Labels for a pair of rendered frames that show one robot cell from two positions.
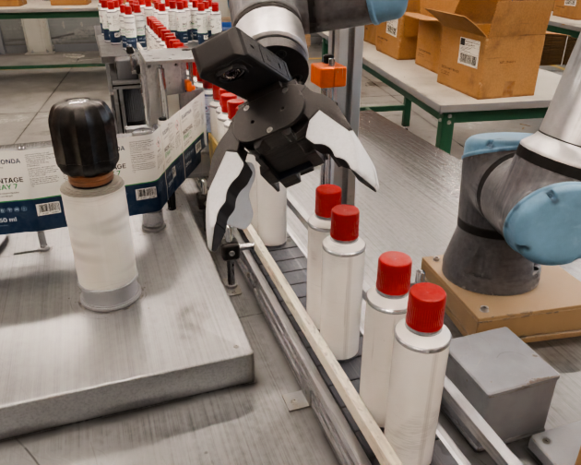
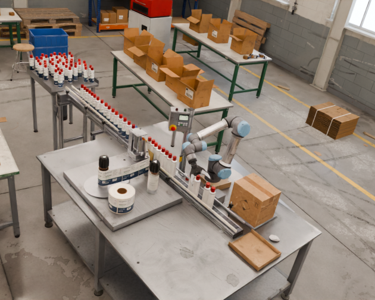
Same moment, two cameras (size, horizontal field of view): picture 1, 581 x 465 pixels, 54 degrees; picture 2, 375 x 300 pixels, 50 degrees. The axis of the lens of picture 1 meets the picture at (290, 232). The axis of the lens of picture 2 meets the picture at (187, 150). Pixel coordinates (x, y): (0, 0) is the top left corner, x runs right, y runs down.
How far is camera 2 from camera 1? 2.71 m
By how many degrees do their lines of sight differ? 23
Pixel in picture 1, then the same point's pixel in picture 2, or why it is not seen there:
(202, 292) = (166, 188)
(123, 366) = (165, 202)
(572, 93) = (225, 156)
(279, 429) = (189, 208)
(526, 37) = (206, 90)
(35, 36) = not seen: outside the picture
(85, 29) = not seen: outside the picture
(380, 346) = (206, 194)
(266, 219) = (172, 172)
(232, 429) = (183, 208)
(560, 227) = (225, 174)
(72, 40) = not seen: outside the picture
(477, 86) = (192, 105)
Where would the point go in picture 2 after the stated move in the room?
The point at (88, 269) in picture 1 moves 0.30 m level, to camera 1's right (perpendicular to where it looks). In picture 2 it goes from (153, 187) to (186, 183)
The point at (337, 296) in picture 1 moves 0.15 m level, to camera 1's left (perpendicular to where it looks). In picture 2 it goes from (196, 187) to (180, 190)
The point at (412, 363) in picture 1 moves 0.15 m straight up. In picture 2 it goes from (212, 195) to (215, 180)
